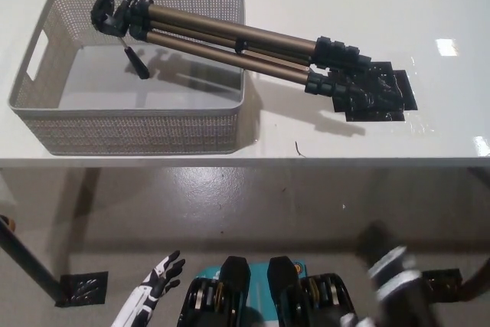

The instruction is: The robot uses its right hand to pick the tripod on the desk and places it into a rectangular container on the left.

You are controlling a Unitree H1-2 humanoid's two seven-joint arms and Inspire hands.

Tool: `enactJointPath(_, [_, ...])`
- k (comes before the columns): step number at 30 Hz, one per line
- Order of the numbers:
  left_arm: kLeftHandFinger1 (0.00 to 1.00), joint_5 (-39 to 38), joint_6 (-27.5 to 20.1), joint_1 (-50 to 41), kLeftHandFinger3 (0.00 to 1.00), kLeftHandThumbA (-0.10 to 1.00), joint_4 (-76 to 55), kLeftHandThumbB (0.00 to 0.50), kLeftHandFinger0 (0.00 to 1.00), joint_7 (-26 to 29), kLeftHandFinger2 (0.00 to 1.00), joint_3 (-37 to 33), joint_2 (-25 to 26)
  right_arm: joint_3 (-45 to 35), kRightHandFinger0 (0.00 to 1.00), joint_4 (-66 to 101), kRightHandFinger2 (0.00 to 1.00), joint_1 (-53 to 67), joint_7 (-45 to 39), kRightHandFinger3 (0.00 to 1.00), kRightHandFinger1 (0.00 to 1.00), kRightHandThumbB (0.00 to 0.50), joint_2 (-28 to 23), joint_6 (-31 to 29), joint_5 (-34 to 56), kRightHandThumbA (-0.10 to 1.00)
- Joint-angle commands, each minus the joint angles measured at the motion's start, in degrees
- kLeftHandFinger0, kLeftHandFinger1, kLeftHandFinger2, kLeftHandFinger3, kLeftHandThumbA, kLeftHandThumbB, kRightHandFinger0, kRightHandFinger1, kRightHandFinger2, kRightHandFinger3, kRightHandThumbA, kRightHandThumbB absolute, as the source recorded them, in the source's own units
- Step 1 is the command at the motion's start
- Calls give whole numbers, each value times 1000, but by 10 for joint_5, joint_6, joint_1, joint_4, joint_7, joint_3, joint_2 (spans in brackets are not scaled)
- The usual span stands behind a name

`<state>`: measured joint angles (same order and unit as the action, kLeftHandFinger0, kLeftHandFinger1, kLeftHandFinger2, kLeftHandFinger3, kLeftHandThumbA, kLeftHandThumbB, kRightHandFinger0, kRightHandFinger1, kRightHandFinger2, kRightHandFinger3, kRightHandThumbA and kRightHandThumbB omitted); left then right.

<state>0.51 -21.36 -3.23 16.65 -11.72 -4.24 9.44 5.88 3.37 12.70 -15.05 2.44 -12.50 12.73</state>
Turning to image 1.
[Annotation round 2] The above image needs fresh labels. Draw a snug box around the black tape square marker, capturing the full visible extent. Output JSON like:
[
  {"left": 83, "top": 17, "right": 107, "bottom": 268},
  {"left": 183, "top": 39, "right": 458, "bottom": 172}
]
[{"left": 331, "top": 60, "right": 419, "bottom": 123}]

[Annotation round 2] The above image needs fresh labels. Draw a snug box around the bronze and black camera tripod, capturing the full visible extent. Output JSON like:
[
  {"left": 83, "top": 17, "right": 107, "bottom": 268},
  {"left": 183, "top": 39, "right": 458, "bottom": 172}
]
[{"left": 90, "top": 0, "right": 374, "bottom": 105}]

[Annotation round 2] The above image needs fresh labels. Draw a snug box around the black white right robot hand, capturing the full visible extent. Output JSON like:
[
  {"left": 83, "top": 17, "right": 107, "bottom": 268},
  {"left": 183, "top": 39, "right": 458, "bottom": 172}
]
[{"left": 338, "top": 221, "right": 436, "bottom": 327}]

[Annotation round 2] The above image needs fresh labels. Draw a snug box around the black ribbed robot body block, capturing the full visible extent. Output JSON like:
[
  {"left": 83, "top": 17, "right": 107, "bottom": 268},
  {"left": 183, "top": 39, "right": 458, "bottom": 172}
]
[
  {"left": 267, "top": 254, "right": 368, "bottom": 327},
  {"left": 175, "top": 254, "right": 252, "bottom": 327}
]

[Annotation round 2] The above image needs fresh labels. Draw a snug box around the grey perforated plastic basket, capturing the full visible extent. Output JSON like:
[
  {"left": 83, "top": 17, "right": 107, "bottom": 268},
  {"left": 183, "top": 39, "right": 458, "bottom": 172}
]
[{"left": 7, "top": 0, "right": 247, "bottom": 156}]

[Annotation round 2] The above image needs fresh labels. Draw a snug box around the black floor tape patch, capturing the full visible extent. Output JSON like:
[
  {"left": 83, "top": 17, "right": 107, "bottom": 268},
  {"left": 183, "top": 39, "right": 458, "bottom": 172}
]
[
  {"left": 57, "top": 271, "right": 109, "bottom": 307},
  {"left": 420, "top": 267, "right": 463, "bottom": 297}
]

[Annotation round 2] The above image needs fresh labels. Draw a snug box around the black metal table leg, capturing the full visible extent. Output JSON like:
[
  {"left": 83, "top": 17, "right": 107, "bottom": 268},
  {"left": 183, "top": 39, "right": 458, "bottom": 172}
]
[{"left": 0, "top": 214, "right": 66, "bottom": 301}]

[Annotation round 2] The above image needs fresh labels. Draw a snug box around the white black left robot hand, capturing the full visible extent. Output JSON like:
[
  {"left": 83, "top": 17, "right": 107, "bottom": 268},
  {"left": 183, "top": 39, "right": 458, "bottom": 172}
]
[{"left": 110, "top": 250, "right": 187, "bottom": 327}]

